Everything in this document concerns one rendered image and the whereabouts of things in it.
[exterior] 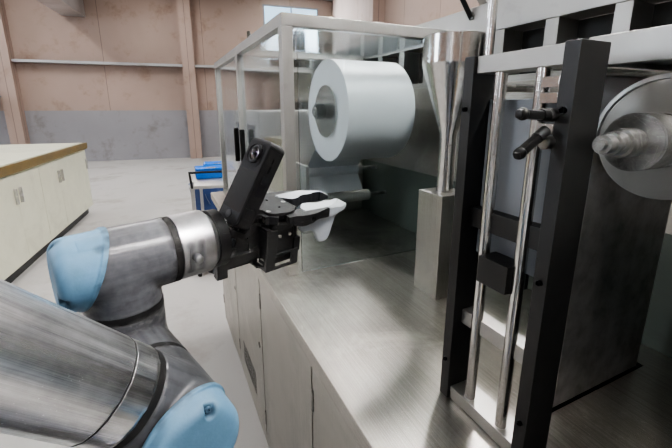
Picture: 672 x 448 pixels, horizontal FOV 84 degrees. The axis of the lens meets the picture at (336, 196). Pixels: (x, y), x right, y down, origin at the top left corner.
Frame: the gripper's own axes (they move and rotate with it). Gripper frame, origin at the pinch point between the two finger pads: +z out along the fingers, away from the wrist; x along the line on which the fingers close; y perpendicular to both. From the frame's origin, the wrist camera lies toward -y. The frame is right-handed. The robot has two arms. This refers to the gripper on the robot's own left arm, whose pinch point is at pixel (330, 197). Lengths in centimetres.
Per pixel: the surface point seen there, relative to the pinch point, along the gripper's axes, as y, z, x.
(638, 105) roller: -18.3, 20.5, 31.0
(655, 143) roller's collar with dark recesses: -14.8, 13.1, 34.5
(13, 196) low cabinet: 103, -26, -338
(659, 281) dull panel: 14, 53, 39
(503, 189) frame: -5.5, 13.3, 20.5
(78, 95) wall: 106, 157, -1104
